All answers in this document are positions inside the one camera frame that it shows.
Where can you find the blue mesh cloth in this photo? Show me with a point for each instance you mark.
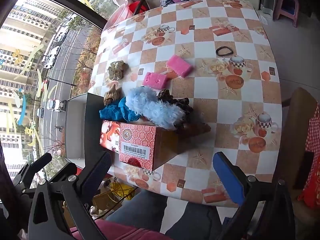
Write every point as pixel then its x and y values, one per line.
pixel 112 112

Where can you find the red plastic basin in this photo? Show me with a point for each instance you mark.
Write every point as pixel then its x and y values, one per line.
pixel 132 7

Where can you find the pink sponge with holes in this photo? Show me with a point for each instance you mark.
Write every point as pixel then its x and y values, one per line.
pixel 153 80

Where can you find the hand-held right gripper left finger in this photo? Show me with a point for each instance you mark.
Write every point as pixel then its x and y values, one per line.
pixel 100 170

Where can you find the pink plastic stool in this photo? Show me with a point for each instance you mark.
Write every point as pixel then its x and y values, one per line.
pixel 287 1

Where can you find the red patterned cardboard box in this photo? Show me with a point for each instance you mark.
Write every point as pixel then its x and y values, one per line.
pixel 140 142

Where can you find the light blue fluffy scrunchie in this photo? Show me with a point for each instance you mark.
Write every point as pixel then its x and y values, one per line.
pixel 152 107

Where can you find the red checked cloth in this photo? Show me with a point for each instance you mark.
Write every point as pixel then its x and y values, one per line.
pixel 315 135

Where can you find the red embroidered cushion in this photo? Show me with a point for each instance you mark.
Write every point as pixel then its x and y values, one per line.
pixel 312 185

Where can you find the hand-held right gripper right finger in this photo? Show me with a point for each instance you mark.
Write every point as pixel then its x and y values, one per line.
pixel 230 180

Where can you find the beige polka dot scrunchie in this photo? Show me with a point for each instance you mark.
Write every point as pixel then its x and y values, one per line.
pixel 116 71

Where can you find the grey box with white inside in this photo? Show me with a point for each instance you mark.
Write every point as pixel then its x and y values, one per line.
pixel 75 130

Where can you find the person's pink sweater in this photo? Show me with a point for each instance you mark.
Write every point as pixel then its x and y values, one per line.
pixel 120 231

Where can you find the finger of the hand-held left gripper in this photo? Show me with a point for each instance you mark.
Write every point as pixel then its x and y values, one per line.
pixel 27 188
pixel 37 163

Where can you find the wooden chair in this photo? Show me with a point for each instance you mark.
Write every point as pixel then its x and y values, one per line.
pixel 297 120

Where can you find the black hair band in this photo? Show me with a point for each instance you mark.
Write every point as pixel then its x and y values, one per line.
pixel 217 51

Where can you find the leopard print scrunchie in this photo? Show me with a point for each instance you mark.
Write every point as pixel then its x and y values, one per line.
pixel 183 103

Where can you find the person's blue jeans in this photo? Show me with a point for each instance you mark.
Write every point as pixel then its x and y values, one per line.
pixel 150 210

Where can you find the checkered printed tablecloth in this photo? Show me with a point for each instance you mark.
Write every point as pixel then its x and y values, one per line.
pixel 200 47

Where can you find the plain pink sponge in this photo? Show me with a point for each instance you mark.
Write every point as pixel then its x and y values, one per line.
pixel 178 66

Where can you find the yellow mesh bag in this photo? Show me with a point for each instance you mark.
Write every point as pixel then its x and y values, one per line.
pixel 120 188

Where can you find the clear plastic basin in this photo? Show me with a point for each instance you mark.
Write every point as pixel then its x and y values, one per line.
pixel 118 15

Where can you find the tan brown scrunchie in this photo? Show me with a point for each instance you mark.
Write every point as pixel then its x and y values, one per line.
pixel 112 93

